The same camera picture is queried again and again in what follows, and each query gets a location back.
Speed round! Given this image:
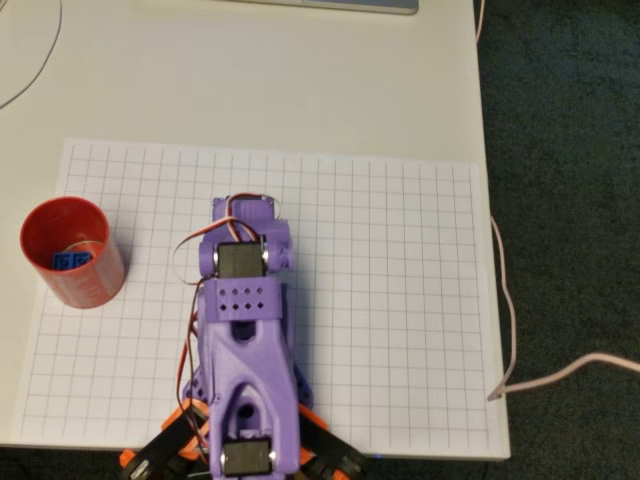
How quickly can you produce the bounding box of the blue toy brick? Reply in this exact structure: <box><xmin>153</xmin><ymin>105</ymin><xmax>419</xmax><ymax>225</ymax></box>
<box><xmin>49</xmin><ymin>251</ymin><xmax>95</xmax><ymax>272</ymax></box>

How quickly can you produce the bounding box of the red printed cup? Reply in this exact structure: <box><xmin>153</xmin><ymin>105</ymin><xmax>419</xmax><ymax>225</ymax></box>
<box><xmin>19</xmin><ymin>196</ymin><xmax>126</xmax><ymax>311</ymax></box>

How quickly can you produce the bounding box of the white grid paper sheet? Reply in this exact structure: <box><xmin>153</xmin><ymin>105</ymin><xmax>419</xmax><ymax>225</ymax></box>
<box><xmin>9</xmin><ymin>138</ymin><xmax>502</xmax><ymax>447</ymax></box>

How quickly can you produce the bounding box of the silver laptop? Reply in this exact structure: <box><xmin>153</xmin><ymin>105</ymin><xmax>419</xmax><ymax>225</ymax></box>
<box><xmin>213</xmin><ymin>0</ymin><xmax>420</xmax><ymax>16</ymax></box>

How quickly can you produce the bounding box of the black orange table clamp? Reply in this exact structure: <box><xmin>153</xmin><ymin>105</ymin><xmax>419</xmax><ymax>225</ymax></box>
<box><xmin>117</xmin><ymin>398</ymin><xmax>212</xmax><ymax>480</ymax></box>
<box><xmin>297</xmin><ymin>403</ymin><xmax>370</xmax><ymax>480</ymax></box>

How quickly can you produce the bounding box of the white cable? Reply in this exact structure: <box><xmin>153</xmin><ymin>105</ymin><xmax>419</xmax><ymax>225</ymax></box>
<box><xmin>0</xmin><ymin>0</ymin><xmax>64</xmax><ymax>110</ymax></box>

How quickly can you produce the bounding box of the pink cable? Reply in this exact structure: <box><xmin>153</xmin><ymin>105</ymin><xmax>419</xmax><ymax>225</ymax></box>
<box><xmin>473</xmin><ymin>0</ymin><xmax>640</xmax><ymax>403</ymax></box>

